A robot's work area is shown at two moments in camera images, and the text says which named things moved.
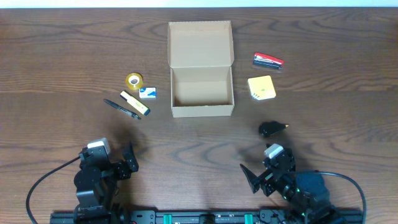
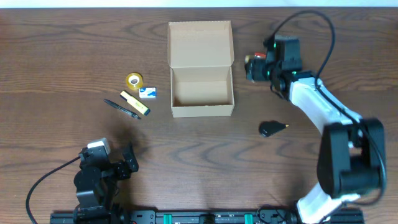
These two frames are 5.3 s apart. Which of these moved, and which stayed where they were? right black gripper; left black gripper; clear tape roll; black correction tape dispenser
Moved: right black gripper
Stayed: left black gripper; black correction tape dispenser; clear tape roll
